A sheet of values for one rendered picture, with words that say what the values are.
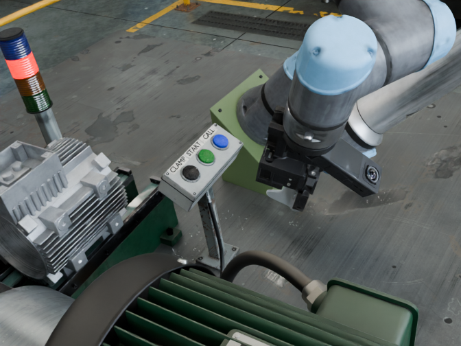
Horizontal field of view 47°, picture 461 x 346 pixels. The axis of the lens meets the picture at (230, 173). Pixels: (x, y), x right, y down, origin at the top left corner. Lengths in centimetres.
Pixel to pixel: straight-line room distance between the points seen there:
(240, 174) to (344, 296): 90
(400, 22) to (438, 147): 82
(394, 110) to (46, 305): 69
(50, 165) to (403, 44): 59
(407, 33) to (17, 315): 53
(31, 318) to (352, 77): 43
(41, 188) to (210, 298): 62
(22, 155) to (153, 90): 87
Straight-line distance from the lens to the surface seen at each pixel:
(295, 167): 70
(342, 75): 54
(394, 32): 60
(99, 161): 97
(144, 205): 110
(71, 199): 95
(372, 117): 104
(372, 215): 120
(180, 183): 90
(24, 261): 106
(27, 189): 90
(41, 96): 131
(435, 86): 100
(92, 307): 34
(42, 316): 65
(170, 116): 162
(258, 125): 119
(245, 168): 124
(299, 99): 58
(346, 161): 71
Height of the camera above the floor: 162
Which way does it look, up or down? 38 degrees down
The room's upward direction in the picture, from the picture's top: 10 degrees counter-clockwise
